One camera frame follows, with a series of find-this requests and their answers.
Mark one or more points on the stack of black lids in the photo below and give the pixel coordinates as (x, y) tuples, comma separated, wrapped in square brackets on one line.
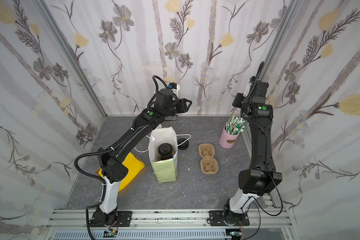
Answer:
[(183, 144)]

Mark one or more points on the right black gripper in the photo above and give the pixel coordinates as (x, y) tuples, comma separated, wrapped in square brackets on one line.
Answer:
[(238, 100)]

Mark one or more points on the black paper coffee cup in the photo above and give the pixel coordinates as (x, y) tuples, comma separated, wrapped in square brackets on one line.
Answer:
[(162, 158)]

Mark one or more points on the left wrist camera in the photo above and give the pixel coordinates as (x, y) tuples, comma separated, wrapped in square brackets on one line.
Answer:
[(174, 87)]

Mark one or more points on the black plastic cup lid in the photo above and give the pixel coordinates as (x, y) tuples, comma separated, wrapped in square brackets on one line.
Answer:
[(165, 149)]

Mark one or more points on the brown pulp cup carrier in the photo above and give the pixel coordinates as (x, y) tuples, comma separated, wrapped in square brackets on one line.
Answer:
[(209, 165)]

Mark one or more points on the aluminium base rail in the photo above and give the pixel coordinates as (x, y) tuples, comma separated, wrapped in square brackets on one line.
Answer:
[(170, 225)]

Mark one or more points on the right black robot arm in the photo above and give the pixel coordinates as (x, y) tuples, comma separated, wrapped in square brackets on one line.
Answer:
[(261, 177)]

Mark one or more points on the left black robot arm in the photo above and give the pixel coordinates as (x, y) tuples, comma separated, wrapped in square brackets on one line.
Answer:
[(163, 104)]

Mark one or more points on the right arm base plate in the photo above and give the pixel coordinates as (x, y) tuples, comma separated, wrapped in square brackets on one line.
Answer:
[(229, 219)]

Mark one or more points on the yellow napkins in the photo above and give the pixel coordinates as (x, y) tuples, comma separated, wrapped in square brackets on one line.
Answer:
[(132, 171)]

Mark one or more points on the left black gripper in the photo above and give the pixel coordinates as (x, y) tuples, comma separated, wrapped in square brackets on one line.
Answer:
[(181, 105)]

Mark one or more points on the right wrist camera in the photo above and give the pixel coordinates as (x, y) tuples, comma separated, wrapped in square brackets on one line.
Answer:
[(248, 89)]

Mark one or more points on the green white paper bag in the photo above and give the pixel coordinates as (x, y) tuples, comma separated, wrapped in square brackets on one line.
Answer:
[(167, 170)]

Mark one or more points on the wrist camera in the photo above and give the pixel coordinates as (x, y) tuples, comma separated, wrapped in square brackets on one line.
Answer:
[(248, 89), (174, 87)]

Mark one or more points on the green white wrapped straws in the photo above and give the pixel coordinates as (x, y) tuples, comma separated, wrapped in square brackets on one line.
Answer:
[(235, 125)]

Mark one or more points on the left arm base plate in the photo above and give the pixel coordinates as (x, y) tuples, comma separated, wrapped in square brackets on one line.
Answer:
[(123, 218)]

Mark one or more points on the pink straw holder cup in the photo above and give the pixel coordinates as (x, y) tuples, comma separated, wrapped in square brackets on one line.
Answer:
[(227, 140)]

